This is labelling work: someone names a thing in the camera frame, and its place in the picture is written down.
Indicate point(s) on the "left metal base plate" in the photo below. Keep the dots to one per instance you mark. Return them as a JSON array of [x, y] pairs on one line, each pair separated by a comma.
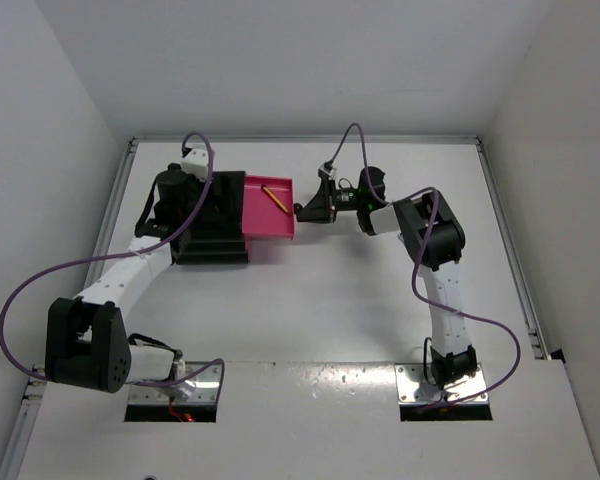
[[201, 390]]

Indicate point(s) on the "pink top drawer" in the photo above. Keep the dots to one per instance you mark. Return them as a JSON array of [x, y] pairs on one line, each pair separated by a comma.
[[261, 218]]

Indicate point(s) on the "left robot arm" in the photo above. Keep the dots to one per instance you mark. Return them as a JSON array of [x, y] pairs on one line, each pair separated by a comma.
[[185, 220]]

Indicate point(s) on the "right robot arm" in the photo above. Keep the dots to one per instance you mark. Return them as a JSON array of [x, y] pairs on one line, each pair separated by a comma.
[[434, 241]]

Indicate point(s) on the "black drawer cabinet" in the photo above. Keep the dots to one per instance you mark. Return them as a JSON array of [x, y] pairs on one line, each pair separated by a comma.
[[204, 245]]

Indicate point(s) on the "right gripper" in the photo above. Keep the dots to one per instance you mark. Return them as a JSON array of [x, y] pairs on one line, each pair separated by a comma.
[[320, 209]]

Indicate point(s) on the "metal base plate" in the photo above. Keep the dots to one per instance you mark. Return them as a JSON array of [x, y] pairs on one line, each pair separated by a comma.
[[201, 390], [414, 390]]

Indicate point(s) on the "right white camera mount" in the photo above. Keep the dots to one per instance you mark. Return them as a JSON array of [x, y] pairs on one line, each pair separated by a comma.
[[327, 171]]

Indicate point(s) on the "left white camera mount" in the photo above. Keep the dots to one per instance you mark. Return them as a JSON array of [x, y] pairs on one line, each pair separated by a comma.
[[195, 161]]

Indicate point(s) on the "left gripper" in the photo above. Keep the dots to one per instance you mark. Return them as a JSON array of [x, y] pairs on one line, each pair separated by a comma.
[[219, 205]]

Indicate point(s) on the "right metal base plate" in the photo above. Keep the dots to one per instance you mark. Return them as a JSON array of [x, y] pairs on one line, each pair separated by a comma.
[[414, 390]]

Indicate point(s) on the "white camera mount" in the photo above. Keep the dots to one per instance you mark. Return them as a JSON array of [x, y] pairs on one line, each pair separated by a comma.
[[195, 161], [327, 171]]

